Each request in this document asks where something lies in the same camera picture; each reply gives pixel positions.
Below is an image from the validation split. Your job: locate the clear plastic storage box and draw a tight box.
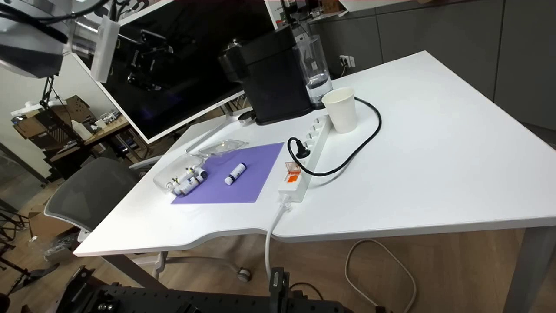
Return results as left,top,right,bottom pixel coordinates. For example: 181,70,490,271
152,153,209,197

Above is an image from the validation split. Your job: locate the large white-framed monitor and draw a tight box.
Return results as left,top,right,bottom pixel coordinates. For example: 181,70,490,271
71,0,278,153

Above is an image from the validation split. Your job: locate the cluttered wooden desk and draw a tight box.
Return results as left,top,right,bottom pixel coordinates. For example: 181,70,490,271
10,95,150,180

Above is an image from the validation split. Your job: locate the clear plastic lid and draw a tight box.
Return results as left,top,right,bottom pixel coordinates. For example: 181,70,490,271
198,139,250,158

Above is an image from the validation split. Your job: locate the black coffee machine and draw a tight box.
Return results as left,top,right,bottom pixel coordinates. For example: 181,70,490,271
218,25,334,127

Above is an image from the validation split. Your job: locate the heap of small white tubes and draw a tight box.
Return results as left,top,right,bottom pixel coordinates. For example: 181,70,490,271
166,166,209,196

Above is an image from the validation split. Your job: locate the grey office chair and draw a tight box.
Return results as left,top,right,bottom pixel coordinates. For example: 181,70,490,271
43,155,253,283

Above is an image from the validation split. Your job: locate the small white tube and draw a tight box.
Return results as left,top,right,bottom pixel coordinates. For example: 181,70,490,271
224,162,248,186

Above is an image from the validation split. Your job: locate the purple mat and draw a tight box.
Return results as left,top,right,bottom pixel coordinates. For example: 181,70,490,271
171,142,285,205

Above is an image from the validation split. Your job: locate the cluttered shelf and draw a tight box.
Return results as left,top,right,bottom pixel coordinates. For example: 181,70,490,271
264,0,349,29

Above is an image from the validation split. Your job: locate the white power strip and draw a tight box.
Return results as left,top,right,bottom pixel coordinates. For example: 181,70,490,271
278,115,334,203

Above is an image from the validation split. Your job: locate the white paper cup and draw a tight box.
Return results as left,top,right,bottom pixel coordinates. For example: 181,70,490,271
321,87,358,134

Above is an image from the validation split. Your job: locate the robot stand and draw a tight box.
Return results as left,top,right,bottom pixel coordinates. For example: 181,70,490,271
56,265,353,313

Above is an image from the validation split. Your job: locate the white cable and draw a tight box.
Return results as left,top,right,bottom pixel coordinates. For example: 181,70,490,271
265,195,292,279

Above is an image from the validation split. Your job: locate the black cable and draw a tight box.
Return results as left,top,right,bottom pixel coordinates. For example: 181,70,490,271
287,97,383,177

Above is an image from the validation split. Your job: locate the grey cable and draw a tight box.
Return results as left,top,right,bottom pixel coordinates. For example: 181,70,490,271
345,238,417,313

